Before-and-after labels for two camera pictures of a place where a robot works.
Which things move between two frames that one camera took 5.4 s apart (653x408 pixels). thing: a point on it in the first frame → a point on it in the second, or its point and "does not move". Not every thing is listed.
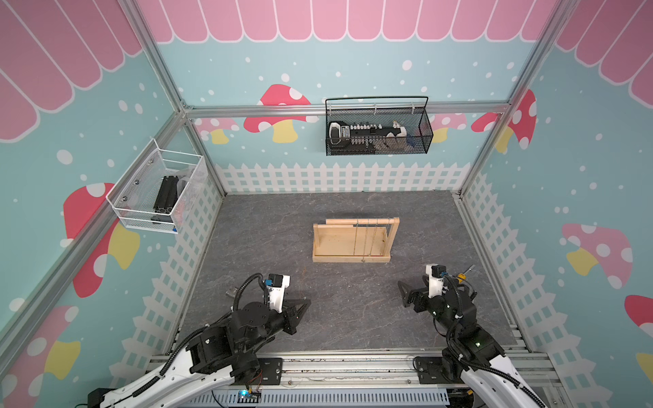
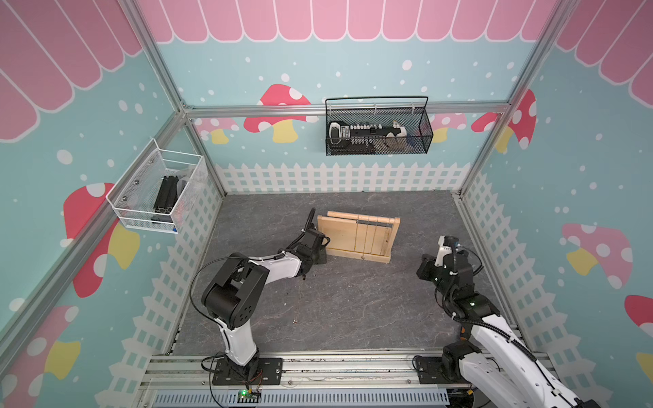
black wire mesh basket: (360, 126) does not move
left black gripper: (291, 316) → (321, 255)
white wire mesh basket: (156, 193) does not move
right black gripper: (423, 294) → (427, 265)
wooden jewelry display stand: (354, 240) does not move
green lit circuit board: (247, 397) does not move
